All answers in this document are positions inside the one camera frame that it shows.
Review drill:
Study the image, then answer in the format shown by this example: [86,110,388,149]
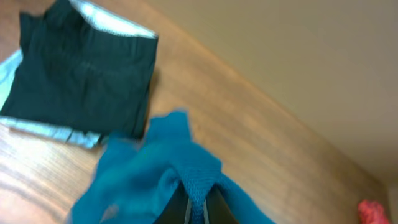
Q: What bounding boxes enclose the black folded shorts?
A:
[1,1,158,138]

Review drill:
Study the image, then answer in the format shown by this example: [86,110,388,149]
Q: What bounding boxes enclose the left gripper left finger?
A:
[154,183,191,224]

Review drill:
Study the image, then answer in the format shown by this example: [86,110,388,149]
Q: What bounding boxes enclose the blue t-shirt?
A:
[68,110,271,224]

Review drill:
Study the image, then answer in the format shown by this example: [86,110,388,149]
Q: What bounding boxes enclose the red printed t-shirt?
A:
[358,200,390,224]

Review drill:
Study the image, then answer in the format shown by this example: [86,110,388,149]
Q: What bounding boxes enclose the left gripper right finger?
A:
[203,186,238,224]

